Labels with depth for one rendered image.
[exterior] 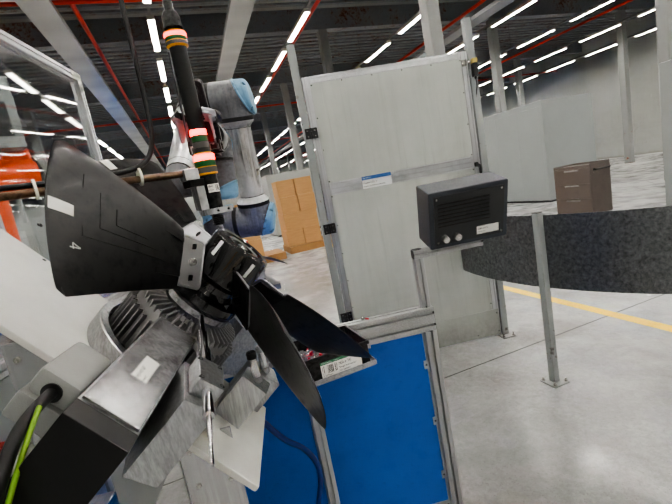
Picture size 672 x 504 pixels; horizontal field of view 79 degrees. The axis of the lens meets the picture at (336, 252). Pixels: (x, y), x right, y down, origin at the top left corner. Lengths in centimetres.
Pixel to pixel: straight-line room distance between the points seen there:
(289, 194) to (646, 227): 748
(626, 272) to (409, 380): 128
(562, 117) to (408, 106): 811
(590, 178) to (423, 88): 479
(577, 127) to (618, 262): 887
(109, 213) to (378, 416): 112
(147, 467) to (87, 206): 35
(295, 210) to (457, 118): 640
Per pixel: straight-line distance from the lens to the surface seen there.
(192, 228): 88
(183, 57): 94
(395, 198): 279
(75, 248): 58
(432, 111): 291
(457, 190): 130
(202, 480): 90
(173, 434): 61
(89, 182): 65
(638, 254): 232
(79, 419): 50
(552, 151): 1049
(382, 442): 155
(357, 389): 143
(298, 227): 900
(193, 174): 88
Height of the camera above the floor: 131
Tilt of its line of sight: 9 degrees down
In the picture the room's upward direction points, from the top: 11 degrees counter-clockwise
